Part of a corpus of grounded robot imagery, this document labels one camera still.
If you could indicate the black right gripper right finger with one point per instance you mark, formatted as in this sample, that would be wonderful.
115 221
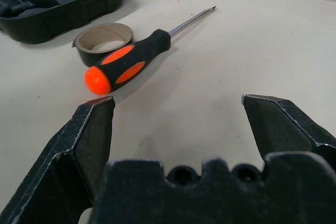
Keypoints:
283 127

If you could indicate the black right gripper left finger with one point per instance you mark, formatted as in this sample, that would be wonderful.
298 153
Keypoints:
47 171

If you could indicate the black tape roll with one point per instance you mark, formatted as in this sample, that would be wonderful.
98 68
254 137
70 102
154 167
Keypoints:
84 55

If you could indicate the large orange black screwdriver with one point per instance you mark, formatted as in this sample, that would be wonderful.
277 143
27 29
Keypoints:
136 51

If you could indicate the black tool case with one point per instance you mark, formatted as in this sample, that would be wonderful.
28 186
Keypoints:
65 6

